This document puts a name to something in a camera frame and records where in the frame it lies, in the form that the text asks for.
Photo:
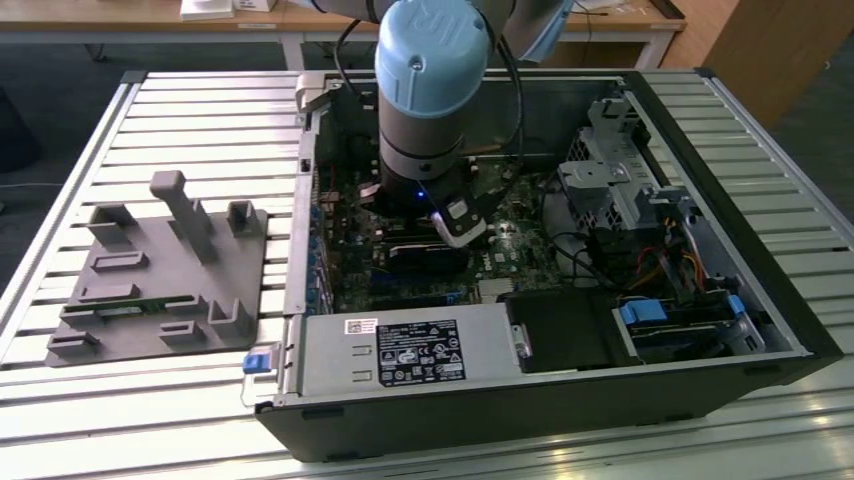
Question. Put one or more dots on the blue case latch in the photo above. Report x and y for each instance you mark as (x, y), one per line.
(257, 361)

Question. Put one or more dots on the grey power supply unit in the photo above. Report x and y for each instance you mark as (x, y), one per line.
(321, 350)

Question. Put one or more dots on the white papers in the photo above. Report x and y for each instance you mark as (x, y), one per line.
(621, 6)

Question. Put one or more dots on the blue plastic clip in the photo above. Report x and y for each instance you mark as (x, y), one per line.
(736, 305)

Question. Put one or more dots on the green motherboard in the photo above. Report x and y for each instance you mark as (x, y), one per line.
(528, 240)

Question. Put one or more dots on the black RAM slot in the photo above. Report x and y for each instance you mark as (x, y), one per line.
(407, 240)
(401, 231)

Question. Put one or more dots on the pale blue teach pendant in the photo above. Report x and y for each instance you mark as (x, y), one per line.
(544, 30)

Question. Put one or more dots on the small white box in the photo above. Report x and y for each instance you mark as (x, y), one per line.
(257, 5)

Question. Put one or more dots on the black graphics card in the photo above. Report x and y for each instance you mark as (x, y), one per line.
(421, 260)

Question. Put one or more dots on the silver chipset heatsink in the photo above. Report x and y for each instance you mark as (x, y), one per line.
(497, 289)

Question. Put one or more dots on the white QR code sticker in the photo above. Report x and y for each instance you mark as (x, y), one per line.
(361, 326)

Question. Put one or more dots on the wooden desk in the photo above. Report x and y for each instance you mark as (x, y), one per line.
(134, 22)

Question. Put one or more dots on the wooden cabinet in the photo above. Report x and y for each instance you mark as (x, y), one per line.
(788, 50)

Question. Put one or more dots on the black power supply label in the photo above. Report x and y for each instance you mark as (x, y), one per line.
(421, 350)

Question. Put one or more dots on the grey parts rack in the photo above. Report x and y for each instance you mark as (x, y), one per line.
(167, 300)

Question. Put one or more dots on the black open PC case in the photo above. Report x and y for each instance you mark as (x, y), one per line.
(467, 425)

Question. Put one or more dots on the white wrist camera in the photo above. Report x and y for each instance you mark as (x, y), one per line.
(461, 225)

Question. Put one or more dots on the black plastic shroud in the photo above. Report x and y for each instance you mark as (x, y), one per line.
(568, 325)

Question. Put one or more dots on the silver metal drive cage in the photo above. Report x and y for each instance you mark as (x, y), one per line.
(601, 185)

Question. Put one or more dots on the green RAM stick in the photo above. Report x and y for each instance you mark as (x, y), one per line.
(123, 309)

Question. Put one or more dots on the blue disk carrier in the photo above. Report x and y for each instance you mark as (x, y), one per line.
(644, 310)

